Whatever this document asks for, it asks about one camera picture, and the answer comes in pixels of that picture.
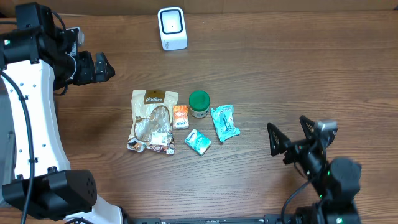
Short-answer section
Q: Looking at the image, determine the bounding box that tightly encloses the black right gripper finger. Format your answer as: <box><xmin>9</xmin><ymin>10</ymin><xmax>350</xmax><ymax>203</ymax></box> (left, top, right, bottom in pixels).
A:
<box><xmin>267</xmin><ymin>123</ymin><xmax>292</xmax><ymax>156</ymax></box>
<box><xmin>299</xmin><ymin>115</ymin><xmax>315</xmax><ymax>139</ymax></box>

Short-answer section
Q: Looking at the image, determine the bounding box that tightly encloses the teal tissue pack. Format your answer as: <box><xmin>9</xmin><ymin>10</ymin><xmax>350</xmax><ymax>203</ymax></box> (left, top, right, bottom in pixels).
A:
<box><xmin>211</xmin><ymin>105</ymin><xmax>241</xmax><ymax>142</ymax></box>

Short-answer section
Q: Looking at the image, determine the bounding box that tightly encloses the brown clear snack bag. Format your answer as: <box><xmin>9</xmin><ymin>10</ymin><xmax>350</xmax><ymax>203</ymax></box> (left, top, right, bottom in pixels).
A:
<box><xmin>127</xmin><ymin>90</ymin><xmax>178</xmax><ymax>155</ymax></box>

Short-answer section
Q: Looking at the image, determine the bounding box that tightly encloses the small teal gum pack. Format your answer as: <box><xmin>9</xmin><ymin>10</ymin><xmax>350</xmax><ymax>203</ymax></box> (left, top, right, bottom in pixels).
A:
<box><xmin>185</xmin><ymin>129</ymin><xmax>211</xmax><ymax>156</ymax></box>

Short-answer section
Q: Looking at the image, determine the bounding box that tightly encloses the orange white small box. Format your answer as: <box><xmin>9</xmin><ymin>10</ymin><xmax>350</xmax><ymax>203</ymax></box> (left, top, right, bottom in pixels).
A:
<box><xmin>173</xmin><ymin>105</ymin><xmax>189</xmax><ymax>129</ymax></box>

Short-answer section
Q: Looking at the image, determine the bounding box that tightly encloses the green lid jar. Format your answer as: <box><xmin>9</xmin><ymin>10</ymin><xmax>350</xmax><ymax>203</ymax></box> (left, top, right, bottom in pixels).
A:
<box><xmin>188</xmin><ymin>90</ymin><xmax>210</xmax><ymax>118</ymax></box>

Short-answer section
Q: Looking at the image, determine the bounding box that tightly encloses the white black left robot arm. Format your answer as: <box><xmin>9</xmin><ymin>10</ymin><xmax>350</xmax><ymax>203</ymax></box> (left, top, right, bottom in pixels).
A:
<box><xmin>1</xmin><ymin>2</ymin><xmax>129</xmax><ymax>223</ymax></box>

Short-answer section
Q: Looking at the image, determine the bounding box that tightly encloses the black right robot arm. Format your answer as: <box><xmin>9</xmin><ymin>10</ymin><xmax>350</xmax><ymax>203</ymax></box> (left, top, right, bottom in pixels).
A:
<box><xmin>267</xmin><ymin>116</ymin><xmax>361</xmax><ymax>224</ymax></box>

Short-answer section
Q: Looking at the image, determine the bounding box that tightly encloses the white barcode scanner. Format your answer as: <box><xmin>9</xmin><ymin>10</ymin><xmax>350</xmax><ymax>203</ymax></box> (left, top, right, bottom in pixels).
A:
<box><xmin>157</xmin><ymin>7</ymin><xmax>188</xmax><ymax>51</ymax></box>

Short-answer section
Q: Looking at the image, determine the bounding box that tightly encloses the grey plastic mesh basket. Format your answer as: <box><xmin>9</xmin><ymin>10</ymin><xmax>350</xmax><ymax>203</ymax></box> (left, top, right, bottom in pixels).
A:
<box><xmin>0</xmin><ymin>79</ymin><xmax>16</xmax><ymax>187</ymax></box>

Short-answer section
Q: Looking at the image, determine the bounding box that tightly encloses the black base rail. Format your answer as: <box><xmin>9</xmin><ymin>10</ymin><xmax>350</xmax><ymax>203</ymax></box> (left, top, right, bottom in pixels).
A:
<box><xmin>127</xmin><ymin>215</ymin><xmax>282</xmax><ymax>224</ymax></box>

